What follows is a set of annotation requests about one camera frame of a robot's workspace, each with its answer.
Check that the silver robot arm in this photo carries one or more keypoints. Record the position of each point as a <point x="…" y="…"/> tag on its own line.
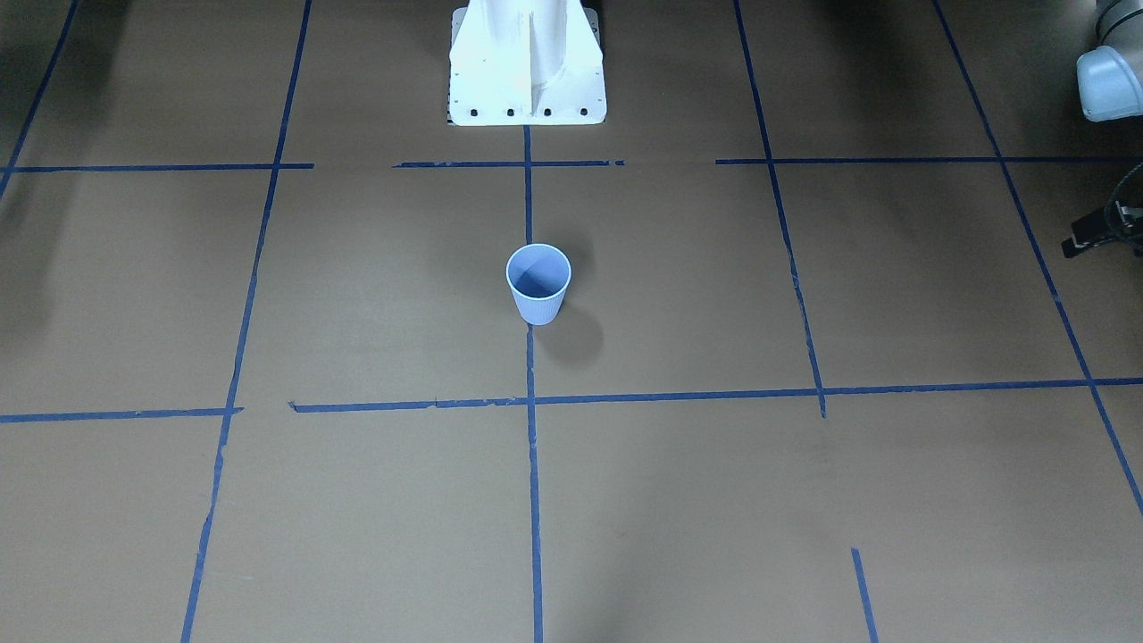
<point x="1110" y="87"/>

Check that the blue ribbed paper cup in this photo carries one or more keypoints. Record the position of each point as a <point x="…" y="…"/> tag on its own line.
<point x="538" y="276"/>

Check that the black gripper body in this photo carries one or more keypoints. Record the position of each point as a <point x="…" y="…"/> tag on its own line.
<point x="1091" y="231"/>

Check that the white camera pole base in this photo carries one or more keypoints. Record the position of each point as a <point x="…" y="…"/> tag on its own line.
<point x="526" y="63"/>

